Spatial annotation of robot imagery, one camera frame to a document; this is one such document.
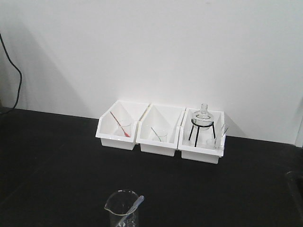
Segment clear plastic dropper pipette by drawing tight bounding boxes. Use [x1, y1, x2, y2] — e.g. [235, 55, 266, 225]
[116, 195, 144, 227]

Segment small beaker in left bin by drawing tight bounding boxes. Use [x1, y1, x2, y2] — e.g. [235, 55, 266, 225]
[118, 120, 132, 137]

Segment clear glass beaker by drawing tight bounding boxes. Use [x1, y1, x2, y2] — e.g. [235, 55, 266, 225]
[104, 189, 139, 227]

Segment left white storage bin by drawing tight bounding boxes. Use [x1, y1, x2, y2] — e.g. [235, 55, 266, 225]
[95, 100, 150, 150]

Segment small beaker in bin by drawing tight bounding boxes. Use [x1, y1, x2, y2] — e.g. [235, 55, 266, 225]
[206, 139, 216, 147]
[155, 129, 168, 142]
[118, 120, 132, 137]

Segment red-tipped dropper pipette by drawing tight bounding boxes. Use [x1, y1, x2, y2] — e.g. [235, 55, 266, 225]
[109, 111, 131, 138]

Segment black power cable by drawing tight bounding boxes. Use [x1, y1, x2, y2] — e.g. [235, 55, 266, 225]
[0, 33, 23, 114]

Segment small beaker in middle bin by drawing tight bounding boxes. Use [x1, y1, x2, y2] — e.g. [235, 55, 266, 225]
[155, 129, 168, 142]

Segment middle white storage bin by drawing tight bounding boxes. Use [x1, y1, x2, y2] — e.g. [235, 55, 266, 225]
[136, 104, 186, 157]

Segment black metal tripod stand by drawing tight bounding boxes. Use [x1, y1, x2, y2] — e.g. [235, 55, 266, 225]
[188, 119, 216, 147]

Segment clear glass rods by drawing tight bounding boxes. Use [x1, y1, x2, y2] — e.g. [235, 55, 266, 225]
[214, 123, 229, 149]

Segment clear glass alcohol lamp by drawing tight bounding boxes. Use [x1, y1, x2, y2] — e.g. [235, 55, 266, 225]
[192, 104, 214, 131]

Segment small beaker in right bin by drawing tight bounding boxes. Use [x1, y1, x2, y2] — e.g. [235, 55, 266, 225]
[206, 139, 216, 147]

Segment right white storage bin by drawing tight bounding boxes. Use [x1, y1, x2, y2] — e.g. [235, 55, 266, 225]
[178, 108, 226, 164]

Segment white storage bin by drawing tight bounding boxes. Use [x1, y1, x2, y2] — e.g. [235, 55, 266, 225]
[136, 104, 186, 157]
[178, 108, 226, 164]
[95, 100, 150, 150]

